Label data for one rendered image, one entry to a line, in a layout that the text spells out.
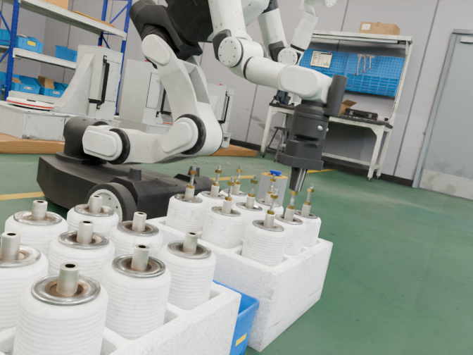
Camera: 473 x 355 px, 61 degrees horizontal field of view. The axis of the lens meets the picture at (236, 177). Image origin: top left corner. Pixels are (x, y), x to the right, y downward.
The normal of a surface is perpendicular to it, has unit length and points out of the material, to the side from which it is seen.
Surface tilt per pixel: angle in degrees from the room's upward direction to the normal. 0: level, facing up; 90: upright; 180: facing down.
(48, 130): 90
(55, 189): 90
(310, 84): 90
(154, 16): 90
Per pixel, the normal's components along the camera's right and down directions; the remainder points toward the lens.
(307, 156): 0.43, 0.22
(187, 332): 0.84, 0.24
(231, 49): -0.65, 0.13
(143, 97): -0.48, 0.04
